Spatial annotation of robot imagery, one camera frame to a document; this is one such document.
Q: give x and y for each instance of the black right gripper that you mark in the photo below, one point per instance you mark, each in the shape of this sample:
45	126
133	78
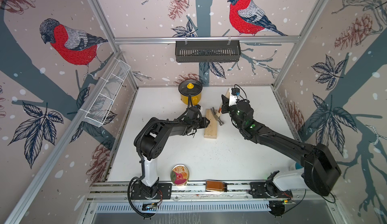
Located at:
225	105

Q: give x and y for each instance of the wooden handled claw hammer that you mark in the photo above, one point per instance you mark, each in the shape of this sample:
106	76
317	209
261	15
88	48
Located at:
218	112

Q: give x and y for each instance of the wooden block with nails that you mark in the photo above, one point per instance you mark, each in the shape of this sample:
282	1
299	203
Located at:
211	130

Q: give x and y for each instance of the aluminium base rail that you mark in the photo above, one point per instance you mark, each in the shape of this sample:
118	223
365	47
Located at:
197	191

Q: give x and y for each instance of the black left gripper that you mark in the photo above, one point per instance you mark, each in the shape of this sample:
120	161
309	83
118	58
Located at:
203	121

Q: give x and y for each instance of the small brown box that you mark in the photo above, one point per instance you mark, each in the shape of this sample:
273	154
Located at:
216	186

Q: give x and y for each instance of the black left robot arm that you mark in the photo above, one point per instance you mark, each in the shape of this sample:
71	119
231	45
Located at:
151	141

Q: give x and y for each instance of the black hanging wall basket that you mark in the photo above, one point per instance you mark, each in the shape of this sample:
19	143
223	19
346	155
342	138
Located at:
207	51

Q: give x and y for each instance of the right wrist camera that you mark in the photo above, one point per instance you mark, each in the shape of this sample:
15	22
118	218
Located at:
234	93

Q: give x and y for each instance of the round decorated tin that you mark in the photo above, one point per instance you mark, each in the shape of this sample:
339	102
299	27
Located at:
179	175

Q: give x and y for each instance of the teal and white round container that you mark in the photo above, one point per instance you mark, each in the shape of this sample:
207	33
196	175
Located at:
298	166

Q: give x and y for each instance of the yellow pot with glass lid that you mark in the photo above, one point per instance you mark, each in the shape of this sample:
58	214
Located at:
191	88

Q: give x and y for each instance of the white wire mesh shelf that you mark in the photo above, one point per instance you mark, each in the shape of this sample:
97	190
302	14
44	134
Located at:
100	111

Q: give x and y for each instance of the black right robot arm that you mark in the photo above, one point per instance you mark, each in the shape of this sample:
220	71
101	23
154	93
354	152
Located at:
321	170

